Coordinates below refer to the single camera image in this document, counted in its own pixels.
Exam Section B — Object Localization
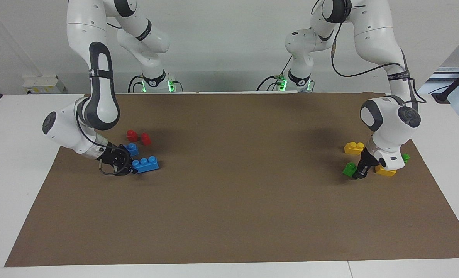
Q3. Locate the yellow two-stud toy block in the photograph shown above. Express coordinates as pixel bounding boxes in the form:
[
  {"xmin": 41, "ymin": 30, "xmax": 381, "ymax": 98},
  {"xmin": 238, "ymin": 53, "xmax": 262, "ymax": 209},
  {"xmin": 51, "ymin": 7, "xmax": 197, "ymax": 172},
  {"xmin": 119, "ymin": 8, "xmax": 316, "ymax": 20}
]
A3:
[
  {"xmin": 375, "ymin": 164, "xmax": 398, "ymax": 177},
  {"xmin": 344, "ymin": 142, "xmax": 365, "ymax": 155}
]

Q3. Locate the brown table mat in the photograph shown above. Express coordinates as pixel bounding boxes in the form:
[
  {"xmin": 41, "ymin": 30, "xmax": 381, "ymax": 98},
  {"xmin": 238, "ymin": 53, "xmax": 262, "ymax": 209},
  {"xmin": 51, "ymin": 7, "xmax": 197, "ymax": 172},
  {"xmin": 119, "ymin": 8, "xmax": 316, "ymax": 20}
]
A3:
[{"xmin": 4, "ymin": 92, "xmax": 459, "ymax": 267}]

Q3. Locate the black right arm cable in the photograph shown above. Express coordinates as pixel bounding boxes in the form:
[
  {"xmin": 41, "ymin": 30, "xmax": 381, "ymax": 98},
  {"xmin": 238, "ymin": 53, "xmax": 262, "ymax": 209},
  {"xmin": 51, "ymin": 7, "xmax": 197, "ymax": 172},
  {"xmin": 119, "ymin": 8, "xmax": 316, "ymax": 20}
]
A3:
[{"xmin": 75, "ymin": 112, "xmax": 131, "ymax": 176}]

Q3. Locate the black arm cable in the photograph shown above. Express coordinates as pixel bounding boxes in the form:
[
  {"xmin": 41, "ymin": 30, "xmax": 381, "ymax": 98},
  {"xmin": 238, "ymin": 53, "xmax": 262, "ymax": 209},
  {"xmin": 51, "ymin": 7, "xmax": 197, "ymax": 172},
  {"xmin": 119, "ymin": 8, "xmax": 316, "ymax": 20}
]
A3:
[
  {"xmin": 75, "ymin": 112, "xmax": 131, "ymax": 176},
  {"xmin": 330, "ymin": 4, "xmax": 427, "ymax": 105}
]

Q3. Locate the black right base cable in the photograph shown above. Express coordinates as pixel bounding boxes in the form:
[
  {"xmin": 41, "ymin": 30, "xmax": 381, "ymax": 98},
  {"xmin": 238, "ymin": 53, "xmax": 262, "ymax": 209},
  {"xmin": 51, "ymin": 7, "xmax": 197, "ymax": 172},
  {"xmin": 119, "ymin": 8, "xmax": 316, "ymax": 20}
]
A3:
[{"xmin": 128, "ymin": 75, "xmax": 145, "ymax": 93}]

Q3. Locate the black base cable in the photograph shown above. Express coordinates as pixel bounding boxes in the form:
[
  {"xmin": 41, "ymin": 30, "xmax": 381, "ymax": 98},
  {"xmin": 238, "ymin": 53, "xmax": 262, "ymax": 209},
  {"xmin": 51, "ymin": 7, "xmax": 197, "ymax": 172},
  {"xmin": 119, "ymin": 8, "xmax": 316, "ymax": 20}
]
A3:
[
  {"xmin": 256, "ymin": 56, "xmax": 293, "ymax": 92},
  {"xmin": 128, "ymin": 75, "xmax": 145, "ymax": 93}
]

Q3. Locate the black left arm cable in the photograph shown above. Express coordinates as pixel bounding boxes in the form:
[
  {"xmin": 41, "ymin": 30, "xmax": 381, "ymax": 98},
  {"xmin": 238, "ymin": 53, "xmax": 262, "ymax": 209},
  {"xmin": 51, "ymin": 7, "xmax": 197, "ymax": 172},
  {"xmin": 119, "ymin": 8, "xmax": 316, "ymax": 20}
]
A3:
[{"xmin": 330, "ymin": 4, "xmax": 427, "ymax": 105}]

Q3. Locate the white wall socket box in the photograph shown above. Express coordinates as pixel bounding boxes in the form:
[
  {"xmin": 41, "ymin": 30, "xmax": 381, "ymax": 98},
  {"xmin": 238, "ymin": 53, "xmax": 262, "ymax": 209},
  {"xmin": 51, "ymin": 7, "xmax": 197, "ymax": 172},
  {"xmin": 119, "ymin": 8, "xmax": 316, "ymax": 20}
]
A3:
[{"xmin": 22, "ymin": 75, "xmax": 66, "ymax": 94}]

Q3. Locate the black left base cable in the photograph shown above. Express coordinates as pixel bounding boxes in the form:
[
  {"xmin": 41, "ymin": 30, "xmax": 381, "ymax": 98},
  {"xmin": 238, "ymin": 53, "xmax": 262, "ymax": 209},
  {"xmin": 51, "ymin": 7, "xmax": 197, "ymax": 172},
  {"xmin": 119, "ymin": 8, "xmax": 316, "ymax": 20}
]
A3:
[{"xmin": 256, "ymin": 56, "xmax": 293, "ymax": 92}]

